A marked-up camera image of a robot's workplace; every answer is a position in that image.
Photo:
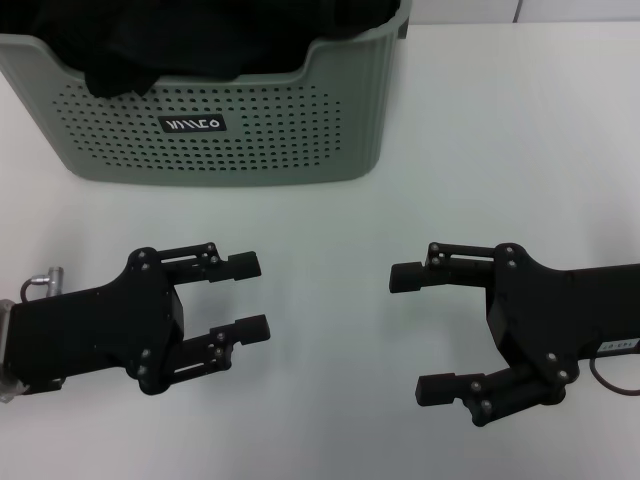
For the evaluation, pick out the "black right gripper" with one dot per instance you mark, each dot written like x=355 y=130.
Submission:
x=550 y=310

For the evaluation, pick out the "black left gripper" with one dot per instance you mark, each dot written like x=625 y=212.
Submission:
x=100 y=330

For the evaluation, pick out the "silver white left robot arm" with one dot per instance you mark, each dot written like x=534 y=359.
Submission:
x=5 y=325

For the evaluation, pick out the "green perforated plastic storage box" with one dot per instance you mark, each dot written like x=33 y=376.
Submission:
x=300 y=125

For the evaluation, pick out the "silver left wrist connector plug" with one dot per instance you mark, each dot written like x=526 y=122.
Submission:
x=50 y=280

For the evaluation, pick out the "black cloth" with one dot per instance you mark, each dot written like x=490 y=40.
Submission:
x=200 y=40

